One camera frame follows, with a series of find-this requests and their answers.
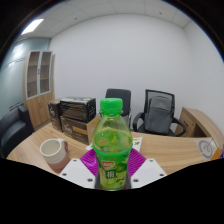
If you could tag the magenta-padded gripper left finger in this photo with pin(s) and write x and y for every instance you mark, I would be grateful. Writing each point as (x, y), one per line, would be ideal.
(78, 171)

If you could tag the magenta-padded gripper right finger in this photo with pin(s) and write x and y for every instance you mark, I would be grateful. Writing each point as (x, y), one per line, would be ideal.
(148, 171)

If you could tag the green drink bottle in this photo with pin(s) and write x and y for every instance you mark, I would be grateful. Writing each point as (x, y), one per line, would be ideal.
(112, 143)

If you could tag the white and pink ribbed mug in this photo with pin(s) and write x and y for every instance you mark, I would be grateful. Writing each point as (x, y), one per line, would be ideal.
(52, 152)

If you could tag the dark brown gold-print carton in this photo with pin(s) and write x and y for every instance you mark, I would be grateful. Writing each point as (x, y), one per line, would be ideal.
(74, 129)

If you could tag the black mesh office chair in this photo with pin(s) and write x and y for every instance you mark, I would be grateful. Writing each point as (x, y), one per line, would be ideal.
(138, 121)

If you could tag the grey backpack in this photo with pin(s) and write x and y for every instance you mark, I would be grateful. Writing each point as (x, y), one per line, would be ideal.
(158, 115)

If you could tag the white sheet with circle print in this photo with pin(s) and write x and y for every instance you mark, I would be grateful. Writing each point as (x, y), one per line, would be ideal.
(205, 147)

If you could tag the black glossy carton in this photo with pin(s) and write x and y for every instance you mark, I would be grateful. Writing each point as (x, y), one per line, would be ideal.
(78, 109)

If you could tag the small dark brown carton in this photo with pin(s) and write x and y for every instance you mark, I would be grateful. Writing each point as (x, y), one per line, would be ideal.
(54, 113)

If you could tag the wooden side desk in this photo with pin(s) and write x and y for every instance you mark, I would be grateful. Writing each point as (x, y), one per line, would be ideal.
(200, 125)

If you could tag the orange flat box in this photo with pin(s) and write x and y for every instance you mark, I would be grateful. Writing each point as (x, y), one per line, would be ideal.
(217, 152)

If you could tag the black sofa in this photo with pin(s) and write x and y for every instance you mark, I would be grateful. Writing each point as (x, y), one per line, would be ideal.
(13, 130)

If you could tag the dark grey office chair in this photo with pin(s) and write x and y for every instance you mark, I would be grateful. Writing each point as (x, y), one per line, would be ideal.
(118, 94)

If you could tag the wooden shelf unit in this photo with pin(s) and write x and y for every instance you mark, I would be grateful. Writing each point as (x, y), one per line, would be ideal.
(38, 90)

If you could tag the ceiling light panel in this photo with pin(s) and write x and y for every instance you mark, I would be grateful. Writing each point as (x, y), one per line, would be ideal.
(32, 26)

